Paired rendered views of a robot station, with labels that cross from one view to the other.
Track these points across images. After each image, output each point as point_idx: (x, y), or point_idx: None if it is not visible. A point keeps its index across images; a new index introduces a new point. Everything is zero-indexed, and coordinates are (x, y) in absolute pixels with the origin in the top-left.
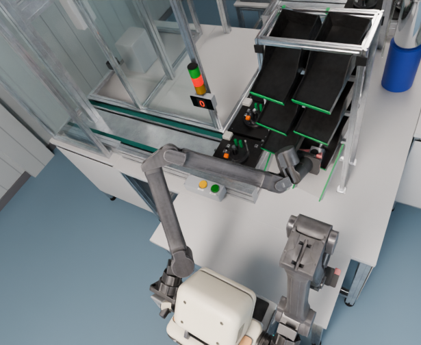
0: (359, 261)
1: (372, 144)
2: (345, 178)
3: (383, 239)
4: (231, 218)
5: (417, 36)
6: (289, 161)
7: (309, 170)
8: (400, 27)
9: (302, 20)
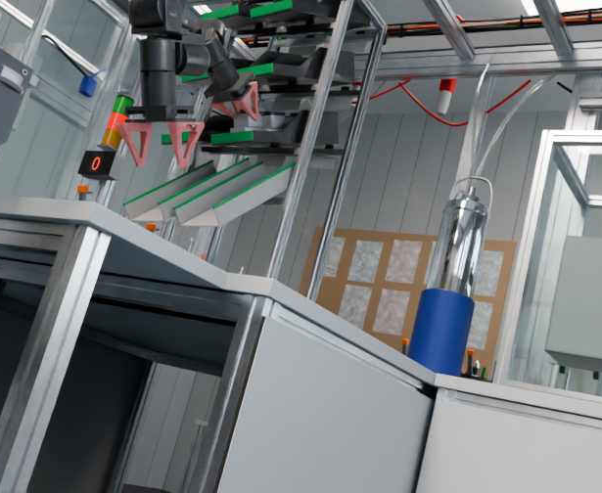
0: (240, 286)
1: None
2: (278, 254)
3: (308, 299)
4: None
5: (457, 267)
6: (209, 24)
7: (230, 73)
8: (435, 254)
9: None
